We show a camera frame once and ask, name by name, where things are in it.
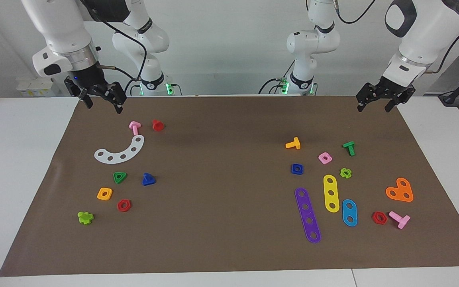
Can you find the brown table mat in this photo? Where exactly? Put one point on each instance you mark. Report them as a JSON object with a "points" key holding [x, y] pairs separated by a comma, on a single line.
{"points": [[221, 199]]}

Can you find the blue plastic screw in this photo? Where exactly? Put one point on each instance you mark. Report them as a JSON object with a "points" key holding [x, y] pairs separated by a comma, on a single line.
{"points": [[148, 181]]}

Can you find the purple four-hole strip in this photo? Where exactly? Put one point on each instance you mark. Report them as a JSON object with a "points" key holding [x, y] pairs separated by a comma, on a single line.
{"points": [[304, 200]]}

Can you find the white cardboard box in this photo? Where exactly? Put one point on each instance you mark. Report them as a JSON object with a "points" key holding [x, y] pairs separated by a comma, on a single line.
{"points": [[38, 87]]}

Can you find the pink plastic screw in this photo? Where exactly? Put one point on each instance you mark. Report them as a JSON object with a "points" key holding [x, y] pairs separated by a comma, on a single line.
{"points": [[397, 217], [135, 127]]}

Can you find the red hexagon nut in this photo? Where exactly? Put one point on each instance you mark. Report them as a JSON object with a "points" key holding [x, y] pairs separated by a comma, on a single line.
{"points": [[120, 207], [374, 219]]}

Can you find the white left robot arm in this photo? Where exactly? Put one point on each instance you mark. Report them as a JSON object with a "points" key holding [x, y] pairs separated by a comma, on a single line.
{"points": [[424, 36]]}

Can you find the orange plastic screw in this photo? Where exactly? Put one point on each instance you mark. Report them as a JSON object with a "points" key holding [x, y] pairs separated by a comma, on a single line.
{"points": [[294, 144]]}

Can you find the pink square nut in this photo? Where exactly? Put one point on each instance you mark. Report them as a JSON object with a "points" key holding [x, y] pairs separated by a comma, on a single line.
{"points": [[321, 159]]}

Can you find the lime green cross screw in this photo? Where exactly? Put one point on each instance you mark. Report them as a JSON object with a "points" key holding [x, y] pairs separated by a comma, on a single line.
{"points": [[84, 218]]}

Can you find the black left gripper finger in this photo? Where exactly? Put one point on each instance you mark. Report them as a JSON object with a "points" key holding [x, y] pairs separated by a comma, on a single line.
{"points": [[393, 103], [361, 103]]}

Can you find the blue square nut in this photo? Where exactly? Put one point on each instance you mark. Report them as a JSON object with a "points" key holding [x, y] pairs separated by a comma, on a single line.
{"points": [[293, 171]]}

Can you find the green triangle nut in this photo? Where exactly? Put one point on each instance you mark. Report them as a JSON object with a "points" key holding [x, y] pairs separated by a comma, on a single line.
{"points": [[123, 175]]}

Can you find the dark green plastic screw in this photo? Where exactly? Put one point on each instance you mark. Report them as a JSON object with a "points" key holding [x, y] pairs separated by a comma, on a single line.
{"points": [[350, 148]]}

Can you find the white curved perforated strip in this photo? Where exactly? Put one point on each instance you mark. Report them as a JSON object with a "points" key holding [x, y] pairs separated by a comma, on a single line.
{"points": [[116, 158]]}

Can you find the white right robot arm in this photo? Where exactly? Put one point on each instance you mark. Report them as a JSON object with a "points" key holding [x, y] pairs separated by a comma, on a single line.
{"points": [[64, 28]]}

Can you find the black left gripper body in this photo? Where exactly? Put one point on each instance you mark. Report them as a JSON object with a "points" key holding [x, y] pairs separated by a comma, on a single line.
{"points": [[389, 89]]}

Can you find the red plastic screw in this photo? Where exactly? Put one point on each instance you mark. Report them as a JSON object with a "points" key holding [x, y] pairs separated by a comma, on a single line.
{"points": [[157, 125]]}

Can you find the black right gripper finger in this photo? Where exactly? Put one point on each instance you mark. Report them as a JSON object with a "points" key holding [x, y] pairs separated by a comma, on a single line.
{"points": [[87, 99], [118, 104]]}

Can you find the orange heart-shaped plate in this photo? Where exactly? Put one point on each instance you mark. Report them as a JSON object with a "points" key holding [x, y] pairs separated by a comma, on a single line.
{"points": [[400, 190]]}

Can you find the blue two-hole strip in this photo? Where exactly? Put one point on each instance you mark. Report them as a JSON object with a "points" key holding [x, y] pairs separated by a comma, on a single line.
{"points": [[349, 212]]}

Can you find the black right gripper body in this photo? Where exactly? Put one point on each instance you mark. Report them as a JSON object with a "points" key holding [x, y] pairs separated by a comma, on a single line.
{"points": [[90, 79]]}

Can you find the orange square nut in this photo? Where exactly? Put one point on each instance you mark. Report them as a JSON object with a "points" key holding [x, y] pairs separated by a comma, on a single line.
{"points": [[100, 195]]}

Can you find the yellow three-hole strip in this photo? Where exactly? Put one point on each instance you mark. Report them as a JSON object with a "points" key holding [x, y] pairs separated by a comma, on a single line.
{"points": [[331, 186]]}

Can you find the lime green cross nut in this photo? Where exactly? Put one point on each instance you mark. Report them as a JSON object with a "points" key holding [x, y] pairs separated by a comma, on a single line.
{"points": [[342, 172]]}

